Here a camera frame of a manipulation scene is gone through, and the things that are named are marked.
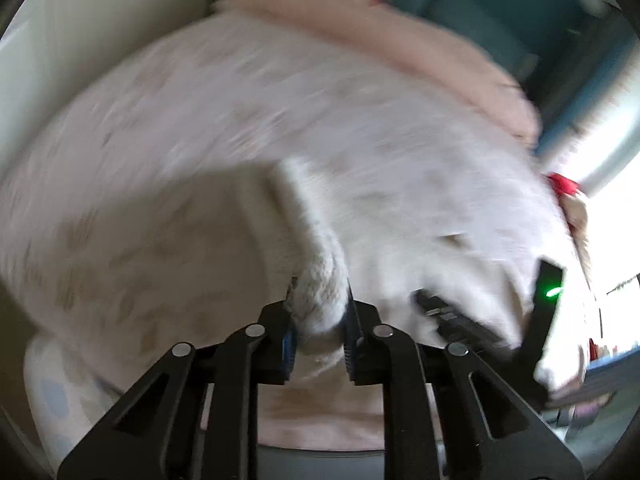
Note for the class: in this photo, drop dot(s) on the pink fluffy pillow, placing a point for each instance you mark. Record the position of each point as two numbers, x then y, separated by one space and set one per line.
417 47

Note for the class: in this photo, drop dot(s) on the small red item at window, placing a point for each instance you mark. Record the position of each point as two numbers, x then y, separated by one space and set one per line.
563 186

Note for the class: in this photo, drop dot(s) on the teal upholstered headboard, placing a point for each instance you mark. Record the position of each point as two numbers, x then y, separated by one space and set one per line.
525 37

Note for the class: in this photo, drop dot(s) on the floral pink bedspread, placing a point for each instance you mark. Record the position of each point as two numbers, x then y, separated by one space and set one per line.
160 204

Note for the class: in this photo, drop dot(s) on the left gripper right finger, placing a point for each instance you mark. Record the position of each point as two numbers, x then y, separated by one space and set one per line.
377 353

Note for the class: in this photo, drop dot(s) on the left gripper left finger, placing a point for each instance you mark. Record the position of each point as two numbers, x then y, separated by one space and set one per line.
264 351

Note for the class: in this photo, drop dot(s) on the cream knitted sweater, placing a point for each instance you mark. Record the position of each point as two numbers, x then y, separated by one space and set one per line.
318 409

